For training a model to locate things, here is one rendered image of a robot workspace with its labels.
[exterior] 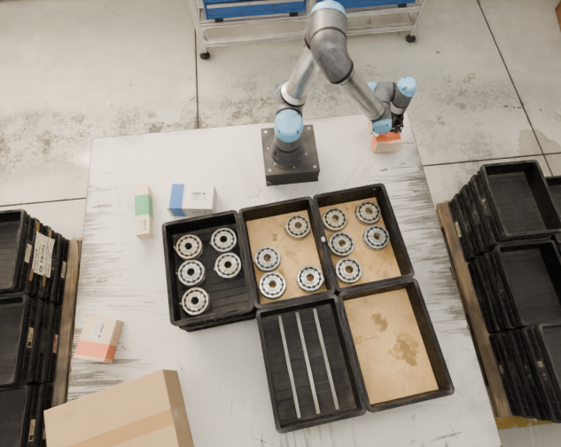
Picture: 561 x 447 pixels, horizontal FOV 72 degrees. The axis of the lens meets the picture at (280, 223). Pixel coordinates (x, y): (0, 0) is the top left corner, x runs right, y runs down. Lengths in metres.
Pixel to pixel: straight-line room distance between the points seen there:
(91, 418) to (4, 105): 2.64
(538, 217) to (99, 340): 2.13
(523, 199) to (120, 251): 2.02
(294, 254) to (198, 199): 0.50
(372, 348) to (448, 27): 2.89
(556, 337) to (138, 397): 1.79
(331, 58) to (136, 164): 1.10
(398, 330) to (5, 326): 1.84
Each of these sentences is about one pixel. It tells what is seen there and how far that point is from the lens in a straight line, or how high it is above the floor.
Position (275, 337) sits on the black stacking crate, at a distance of 1.48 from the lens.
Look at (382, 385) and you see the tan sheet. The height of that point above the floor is 0.83.
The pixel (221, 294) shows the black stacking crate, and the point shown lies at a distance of 1.52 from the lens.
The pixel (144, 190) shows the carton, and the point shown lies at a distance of 1.84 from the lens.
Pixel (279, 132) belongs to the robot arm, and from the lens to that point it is 1.59.
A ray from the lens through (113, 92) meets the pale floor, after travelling 3.31.
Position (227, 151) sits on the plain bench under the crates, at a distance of 1.93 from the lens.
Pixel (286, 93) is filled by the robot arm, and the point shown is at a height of 1.07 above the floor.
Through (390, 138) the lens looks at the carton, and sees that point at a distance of 1.90.
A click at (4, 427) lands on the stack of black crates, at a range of 2.43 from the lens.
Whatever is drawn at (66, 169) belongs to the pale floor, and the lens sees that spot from 3.05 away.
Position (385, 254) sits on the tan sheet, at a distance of 1.60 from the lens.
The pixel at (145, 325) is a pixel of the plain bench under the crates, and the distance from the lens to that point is 1.71.
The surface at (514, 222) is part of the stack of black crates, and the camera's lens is 2.29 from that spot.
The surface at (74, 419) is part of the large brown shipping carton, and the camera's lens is 1.56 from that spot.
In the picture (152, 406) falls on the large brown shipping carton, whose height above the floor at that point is 0.90.
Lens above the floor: 2.30
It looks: 68 degrees down
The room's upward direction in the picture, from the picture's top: 1 degrees counter-clockwise
